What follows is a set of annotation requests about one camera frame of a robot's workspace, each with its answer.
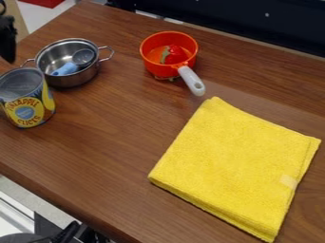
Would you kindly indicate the yellow cloth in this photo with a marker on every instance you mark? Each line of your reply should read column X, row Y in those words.
column 237, row 164

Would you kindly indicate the yellow and blue can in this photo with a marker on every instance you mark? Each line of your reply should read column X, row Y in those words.
column 27, row 104

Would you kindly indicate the red toy strawberry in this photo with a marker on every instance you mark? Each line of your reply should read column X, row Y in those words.
column 174, row 54

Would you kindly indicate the silver pot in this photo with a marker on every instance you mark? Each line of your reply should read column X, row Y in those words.
column 59, row 57

